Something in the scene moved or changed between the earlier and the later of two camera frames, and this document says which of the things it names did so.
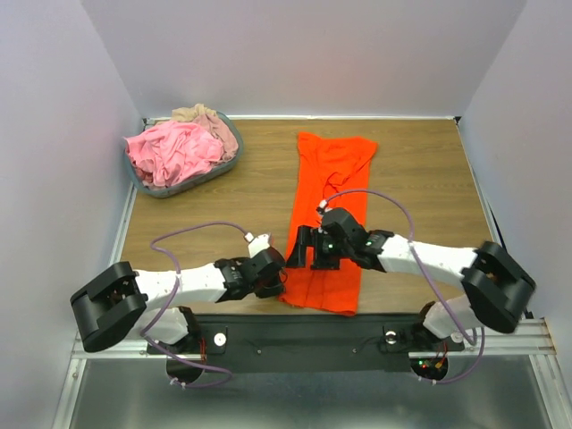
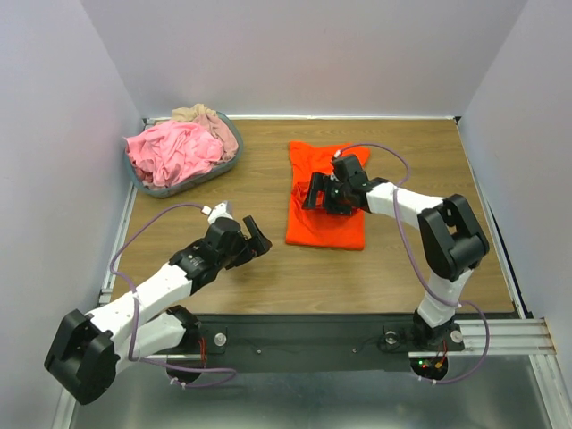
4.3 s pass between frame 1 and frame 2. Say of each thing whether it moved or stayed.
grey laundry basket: stayed
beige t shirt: stayed
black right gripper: moved
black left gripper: moved
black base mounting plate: stayed
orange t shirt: moved
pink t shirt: stayed
